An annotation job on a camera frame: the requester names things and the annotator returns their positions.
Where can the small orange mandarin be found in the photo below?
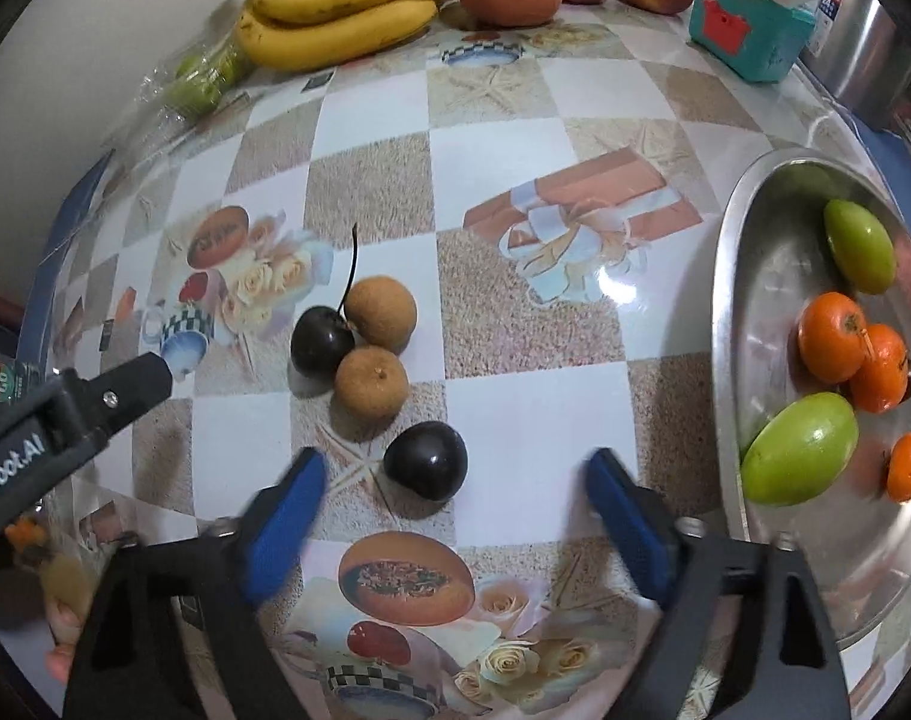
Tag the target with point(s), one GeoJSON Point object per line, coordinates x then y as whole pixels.
{"type": "Point", "coordinates": [879, 373]}
{"type": "Point", "coordinates": [909, 467]}

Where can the brown longan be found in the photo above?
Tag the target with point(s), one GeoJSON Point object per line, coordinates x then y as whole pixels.
{"type": "Point", "coordinates": [371, 384]}
{"type": "Point", "coordinates": [380, 315]}

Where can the stainless steel kettle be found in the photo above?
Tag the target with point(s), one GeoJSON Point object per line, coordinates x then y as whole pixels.
{"type": "Point", "coordinates": [860, 30]}

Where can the teal plastic box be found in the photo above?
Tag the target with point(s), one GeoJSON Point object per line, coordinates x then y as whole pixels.
{"type": "Point", "coordinates": [747, 26]}

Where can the bagged green fruit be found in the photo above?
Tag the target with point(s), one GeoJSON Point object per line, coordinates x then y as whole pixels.
{"type": "Point", "coordinates": [200, 82]}

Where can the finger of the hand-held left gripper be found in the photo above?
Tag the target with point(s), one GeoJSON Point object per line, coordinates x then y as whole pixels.
{"type": "Point", "coordinates": [118, 394]}

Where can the large orange mandarin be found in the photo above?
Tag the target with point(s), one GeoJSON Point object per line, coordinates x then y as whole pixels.
{"type": "Point", "coordinates": [831, 337]}

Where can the stainless steel basin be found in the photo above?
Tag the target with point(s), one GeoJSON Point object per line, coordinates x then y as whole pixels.
{"type": "Point", "coordinates": [770, 292]}

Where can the green mango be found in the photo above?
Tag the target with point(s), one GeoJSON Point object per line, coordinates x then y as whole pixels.
{"type": "Point", "coordinates": [798, 450]}
{"type": "Point", "coordinates": [860, 246]}

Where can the checkered printed tablecloth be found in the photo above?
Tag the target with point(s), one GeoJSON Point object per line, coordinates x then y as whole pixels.
{"type": "Point", "coordinates": [515, 390]}

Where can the dark cherry with stem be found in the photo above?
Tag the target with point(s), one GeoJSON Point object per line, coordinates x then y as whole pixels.
{"type": "Point", "coordinates": [320, 341]}

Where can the person's left hand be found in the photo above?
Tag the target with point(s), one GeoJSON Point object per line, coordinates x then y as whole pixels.
{"type": "Point", "coordinates": [62, 615]}

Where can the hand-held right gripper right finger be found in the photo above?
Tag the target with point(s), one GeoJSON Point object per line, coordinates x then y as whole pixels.
{"type": "Point", "coordinates": [635, 517]}

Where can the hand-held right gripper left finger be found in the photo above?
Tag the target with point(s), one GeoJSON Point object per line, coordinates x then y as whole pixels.
{"type": "Point", "coordinates": [286, 517]}

